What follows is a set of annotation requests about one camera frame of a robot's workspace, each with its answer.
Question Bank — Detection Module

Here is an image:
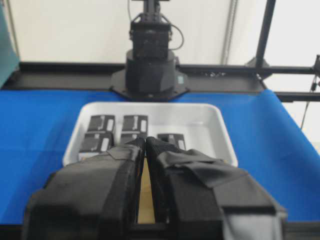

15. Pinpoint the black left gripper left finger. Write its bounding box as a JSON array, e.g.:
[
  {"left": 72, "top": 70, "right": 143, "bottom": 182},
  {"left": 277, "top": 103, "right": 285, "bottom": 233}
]
[{"left": 21, "top": 138, "right": 145, "bottom": 240}]

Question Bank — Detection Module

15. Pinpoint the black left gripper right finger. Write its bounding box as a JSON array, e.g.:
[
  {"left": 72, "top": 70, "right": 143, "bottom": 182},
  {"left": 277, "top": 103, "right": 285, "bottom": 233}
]
[{"left": 146, "top": 137, "right": 287, "bottom": 240}]

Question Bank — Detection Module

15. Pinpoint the brown cardboard box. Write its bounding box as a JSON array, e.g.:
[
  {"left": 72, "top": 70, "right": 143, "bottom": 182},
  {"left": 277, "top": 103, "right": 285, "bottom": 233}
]
[{"left": 137, "top": 158, "right": 156, "bottom": 224}]

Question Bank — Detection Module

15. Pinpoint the black box tray mid-right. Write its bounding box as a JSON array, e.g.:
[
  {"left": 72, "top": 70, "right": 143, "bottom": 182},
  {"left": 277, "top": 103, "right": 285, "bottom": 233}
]
[{"left": 78, "top": 132, "right": 114, "bottom": 161}]

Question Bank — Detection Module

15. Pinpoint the black box tray near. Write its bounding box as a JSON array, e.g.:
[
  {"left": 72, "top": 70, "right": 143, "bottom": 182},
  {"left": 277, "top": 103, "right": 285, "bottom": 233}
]
[{"left": 157, "top": 133, "right": 186, "bottom": 150}]

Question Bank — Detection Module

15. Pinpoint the black box tray mid-left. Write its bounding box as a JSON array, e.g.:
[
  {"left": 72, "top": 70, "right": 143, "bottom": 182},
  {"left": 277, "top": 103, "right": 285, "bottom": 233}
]
[{"left": 120, "top": 133, "right": 147, "bottom": 144}]

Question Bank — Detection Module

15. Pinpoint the black box tray far-right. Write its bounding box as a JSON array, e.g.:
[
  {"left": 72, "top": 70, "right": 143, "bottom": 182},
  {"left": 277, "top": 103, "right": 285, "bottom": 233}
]
[{"left": 87, "top": 114, "right": 116, "bottom": 133}]

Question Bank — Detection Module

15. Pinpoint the black box tray far-left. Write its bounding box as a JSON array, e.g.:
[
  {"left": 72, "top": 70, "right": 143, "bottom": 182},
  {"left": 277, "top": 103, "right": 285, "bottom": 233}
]
[{"left": 122, "top": 115, "right": 149, "bottom": 134}]

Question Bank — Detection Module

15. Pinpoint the white plastic tray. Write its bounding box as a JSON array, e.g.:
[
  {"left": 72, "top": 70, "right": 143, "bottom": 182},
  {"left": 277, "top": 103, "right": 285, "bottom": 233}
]
[{"left": 62, "top": 101, "right": 239, "bottom": 167}]

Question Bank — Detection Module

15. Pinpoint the blue table cloth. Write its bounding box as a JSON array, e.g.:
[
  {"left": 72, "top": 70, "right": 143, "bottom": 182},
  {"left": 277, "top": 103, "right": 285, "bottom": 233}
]
[{"left": 0, "top": 90, "right": 320, "bottom": 224}]

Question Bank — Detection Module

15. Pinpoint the black metal frame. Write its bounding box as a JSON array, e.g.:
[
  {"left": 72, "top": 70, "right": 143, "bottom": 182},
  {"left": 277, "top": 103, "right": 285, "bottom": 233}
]
[{"left": 2, "top": 0, "right": 320, "bottom": 102}]

